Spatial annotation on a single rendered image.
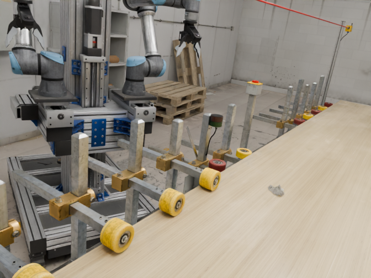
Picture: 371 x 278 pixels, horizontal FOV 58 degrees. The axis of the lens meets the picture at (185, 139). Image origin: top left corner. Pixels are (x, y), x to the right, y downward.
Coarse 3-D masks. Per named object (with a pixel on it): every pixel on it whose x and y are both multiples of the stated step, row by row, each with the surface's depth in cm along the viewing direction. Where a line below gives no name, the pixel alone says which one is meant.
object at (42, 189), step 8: (16, 176) 113; (24, 176) 112; (32, 176) 113; (24, 184) 111; (32, 184) 109; (40, 184) 108; (40, 192) 107; (48, 192) 104; (56, 192) 105; (48, 200) 105; (72, 208) 98; (80, 208) 98; (88, 208) 98; (80, 216) 97; (88, 216) 95; (96, 216) 95; (104, 216) 96; (88, 224) 96; (96, 224) 93; (104, 224) 92
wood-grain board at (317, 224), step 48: (288, 144) 197; (336, 144) 209; (192, 192) 128; (240, 192) 132; (288, 192) 137; (336, 192) 143; (144, 240) 97; (192, 240) 99; (240, 240) 102; (288, 240) 105; (336, 240) 108
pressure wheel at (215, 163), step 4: (212, 160) 159; (216, 160) 160; (220, 160) 160; (212, 164) 155; (216, 164) 154; (220, 164) 155; (224, 164) 155; (212, 168) 155; (216, 168) 154; (220, 168) 154; (224, 168) 156
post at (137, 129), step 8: (136, 120) 117; (136, 128) 117; (136, 136) 117; (136, 144) 118; (136, 152) 120; (136, 160) 121; (128, 168) 123; (136, 168) 122; (128, 192) 126; (136, 192) 126; (128, 200) 127; (136, 200) 128; (128, 208) 128; (136, 208) 129; (128, 216) 129; (136, 216) 131
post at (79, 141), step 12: (72, 144) 98; (84, 144) 98; (72, 156) 99; (84, 156) 99; (72, 168) 101; (84, 168) 101; (72, 180) 102; (84, 180) 102; (72, 192) 103; (84, 192) 104; (72, 216) 106; (72, 228) 107; (84, 228) 108; (72, 240) 109; (84, 240) 110; (72, 252) 110; (84, 252) 112
